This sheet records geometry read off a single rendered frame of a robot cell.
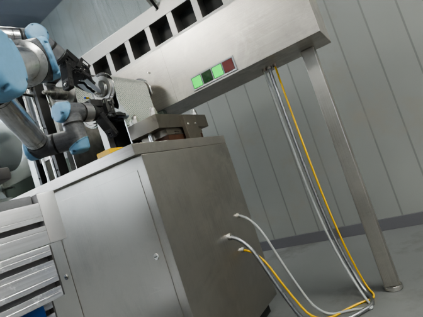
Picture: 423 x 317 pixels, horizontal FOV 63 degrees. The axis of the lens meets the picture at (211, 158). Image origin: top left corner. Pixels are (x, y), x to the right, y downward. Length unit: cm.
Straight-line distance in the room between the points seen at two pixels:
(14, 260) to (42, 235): 6
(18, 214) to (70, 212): 82
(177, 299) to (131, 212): 33
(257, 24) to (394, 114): 132
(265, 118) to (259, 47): 134
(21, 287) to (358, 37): 248
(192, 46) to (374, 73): 137
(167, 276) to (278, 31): 108
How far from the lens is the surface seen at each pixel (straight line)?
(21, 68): 69
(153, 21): 195
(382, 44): 268
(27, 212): 67
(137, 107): 168
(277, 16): 162
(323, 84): 168
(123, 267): 134
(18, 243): 65
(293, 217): 293
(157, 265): 123
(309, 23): 157
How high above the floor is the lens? 69
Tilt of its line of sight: 4 degrees up
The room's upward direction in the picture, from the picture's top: 18 degrees counter-clockwise
